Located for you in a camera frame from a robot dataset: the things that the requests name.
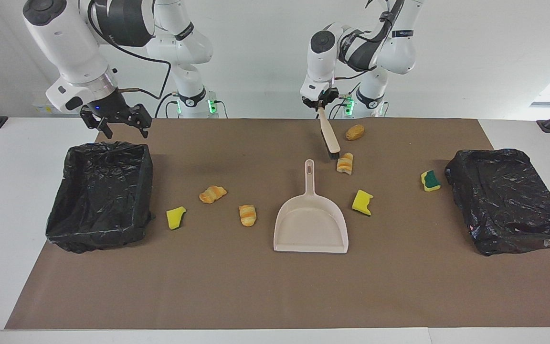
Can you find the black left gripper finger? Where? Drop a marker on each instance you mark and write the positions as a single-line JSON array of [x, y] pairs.
[[311, 103], [331, 101]]

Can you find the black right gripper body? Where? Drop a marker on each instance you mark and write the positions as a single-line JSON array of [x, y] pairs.
[[108, 109]]

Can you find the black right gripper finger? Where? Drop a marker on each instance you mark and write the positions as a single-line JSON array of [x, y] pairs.
[[96, 123], [142, 117]]

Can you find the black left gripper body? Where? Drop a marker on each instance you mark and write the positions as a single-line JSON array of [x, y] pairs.
[[322, 96]]

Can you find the beige hand brush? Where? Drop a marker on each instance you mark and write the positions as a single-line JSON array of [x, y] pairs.
[[330, 136]]

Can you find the brown toy bread roll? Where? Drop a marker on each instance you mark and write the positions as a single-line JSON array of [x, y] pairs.
[[355, 132]]

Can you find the toy croissant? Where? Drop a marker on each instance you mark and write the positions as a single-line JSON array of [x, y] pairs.
[[212, 194], [247, 216], [345, 164]]

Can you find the beige plastic dustpan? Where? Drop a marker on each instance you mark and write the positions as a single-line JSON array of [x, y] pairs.
[[311, 229]]

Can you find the green and yellow sponge piece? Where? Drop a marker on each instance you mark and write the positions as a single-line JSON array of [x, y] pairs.
[[430, 181]]

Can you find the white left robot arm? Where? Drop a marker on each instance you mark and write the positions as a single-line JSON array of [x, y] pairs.
[[322, 62]]

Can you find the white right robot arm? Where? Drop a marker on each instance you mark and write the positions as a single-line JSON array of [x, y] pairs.
[[65, 43]]

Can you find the black bag lined bin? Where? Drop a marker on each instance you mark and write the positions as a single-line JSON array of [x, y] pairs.
[[98, 200], [509, 205]]

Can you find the white power strip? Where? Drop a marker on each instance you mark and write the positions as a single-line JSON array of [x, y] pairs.
[[41, 109]]

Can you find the brown table mat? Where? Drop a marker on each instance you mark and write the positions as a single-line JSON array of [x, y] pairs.
[[256, 286]]

